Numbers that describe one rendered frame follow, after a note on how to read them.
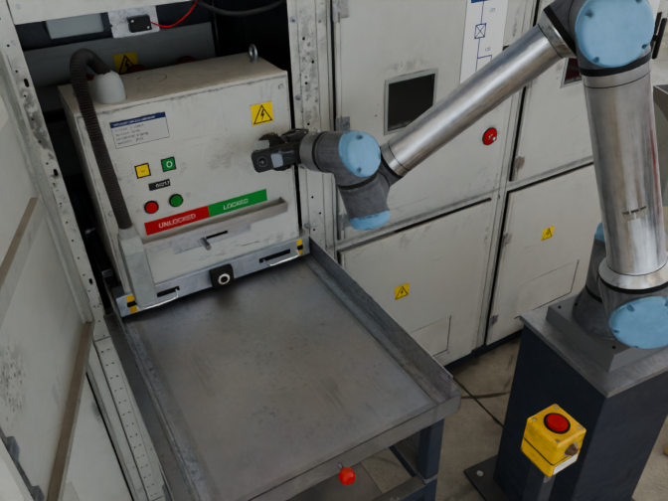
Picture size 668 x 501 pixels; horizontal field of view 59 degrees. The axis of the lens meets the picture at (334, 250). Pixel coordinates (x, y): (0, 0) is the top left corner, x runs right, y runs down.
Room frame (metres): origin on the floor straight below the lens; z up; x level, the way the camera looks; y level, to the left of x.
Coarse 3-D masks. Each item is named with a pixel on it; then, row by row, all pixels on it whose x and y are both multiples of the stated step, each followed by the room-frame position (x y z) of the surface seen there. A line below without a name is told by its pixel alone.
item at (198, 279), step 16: (288, 240) 1.40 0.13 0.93; (304, 240) 1.41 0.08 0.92; (240, 256) 1.32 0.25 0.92; (256, 256) 1.34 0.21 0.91; (272, 256) 1.36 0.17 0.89; (288, 256) 1.38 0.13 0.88; (192, 272) 1.25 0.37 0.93; (208, 272) 1.27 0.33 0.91; (240, 272) 1.31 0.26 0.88; (112, 288) 1.20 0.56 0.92; (160, 288) 1.21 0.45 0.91; (192, 288) 1.25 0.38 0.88; (128, 304) 1.17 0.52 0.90
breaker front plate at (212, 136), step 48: (192, 96) 1.30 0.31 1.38; (240, 96) 1.35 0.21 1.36; (144, 144) 1.24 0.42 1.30; (192, 144) 1.29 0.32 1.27; (240, 144) 1.35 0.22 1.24; (144, 192) 1.23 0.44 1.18; (192, 192) 1.28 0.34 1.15; (240, 192) 1.34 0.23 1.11; (288, 192) 1.40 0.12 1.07; (144, 240) 1.22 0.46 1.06; (240, 240) 1.33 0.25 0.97
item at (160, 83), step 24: (144, 72) 1.46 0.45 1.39; (168, 72) 1.45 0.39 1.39; (192, 72) 1.44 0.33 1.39; (216, 72) 1.44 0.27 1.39; (240, 72) 1.43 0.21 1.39; (264, 72) 1.43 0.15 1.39; (72, 96) 1.30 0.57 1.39; (144, 96) 1.28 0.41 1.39; (168, 96) 1.27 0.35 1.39; (288, 96) 1.41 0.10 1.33; (72, 120) 1.25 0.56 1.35; (96, 192) 1.18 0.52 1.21; (96, 216) 1.33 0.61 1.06
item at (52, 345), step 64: (0, 128) 1.01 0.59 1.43; (0, 192) 0.98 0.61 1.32; (0, 256) 0.88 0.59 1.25; (64, 256) 1.17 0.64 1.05; (0, 320) 0.75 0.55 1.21; (64, 320) 1.05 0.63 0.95; (0, 384) 0.70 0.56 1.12; (64, 384) 0.92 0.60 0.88; (0, 448) 0.57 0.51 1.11; (64, 448) 0.78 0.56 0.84
